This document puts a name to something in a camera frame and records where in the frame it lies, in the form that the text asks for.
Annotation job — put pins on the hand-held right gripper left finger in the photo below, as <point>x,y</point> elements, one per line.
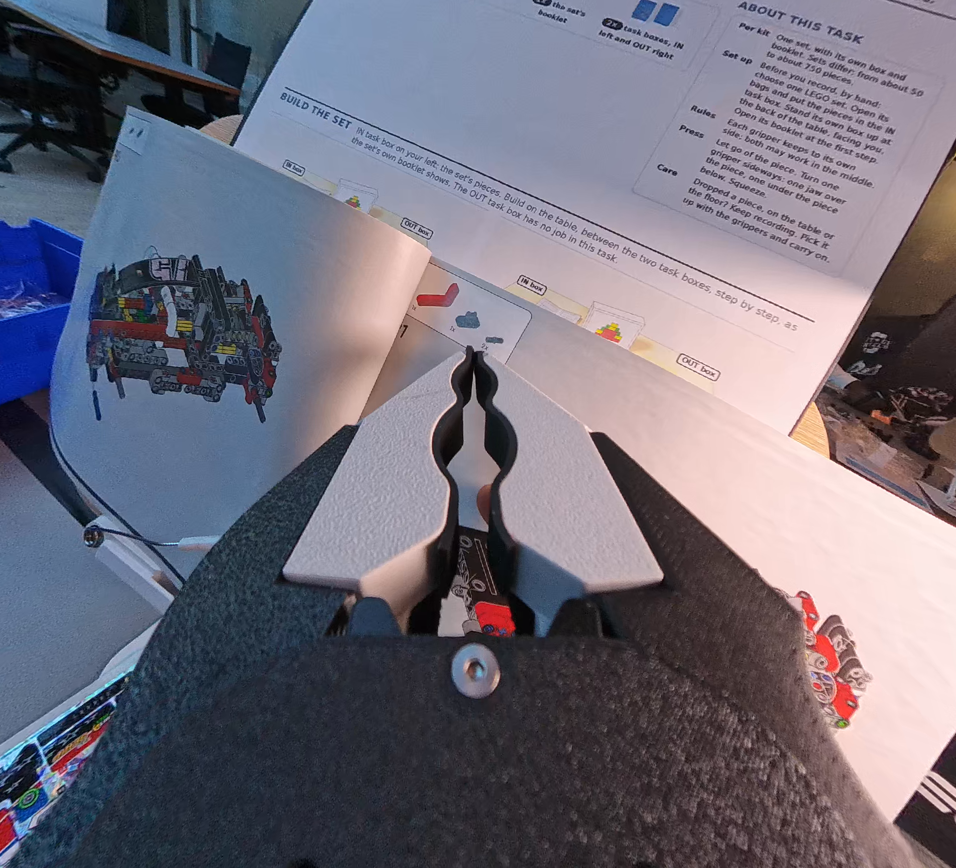
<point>373,509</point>

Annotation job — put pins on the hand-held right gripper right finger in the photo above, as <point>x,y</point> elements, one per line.
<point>575,509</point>

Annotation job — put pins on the person's right hand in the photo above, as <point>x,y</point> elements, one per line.
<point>484,500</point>

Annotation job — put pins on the white metal book stand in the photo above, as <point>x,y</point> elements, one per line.
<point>134,562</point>

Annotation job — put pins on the large blue storage bin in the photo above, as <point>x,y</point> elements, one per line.
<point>37,345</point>

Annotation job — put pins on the small clear plastic bag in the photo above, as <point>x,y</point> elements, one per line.
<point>30,300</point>

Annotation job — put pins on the holographic sticker sheet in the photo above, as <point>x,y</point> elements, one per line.
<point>52,756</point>

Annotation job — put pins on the printed task instruction sheet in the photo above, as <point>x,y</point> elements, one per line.
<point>560,99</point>

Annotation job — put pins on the black white-striped cloth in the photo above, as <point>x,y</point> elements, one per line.
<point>930,808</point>

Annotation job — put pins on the black office chair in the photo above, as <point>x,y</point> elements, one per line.
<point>228,62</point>
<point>45,84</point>

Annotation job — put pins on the long wooden office desk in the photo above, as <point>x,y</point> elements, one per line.
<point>149,62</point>

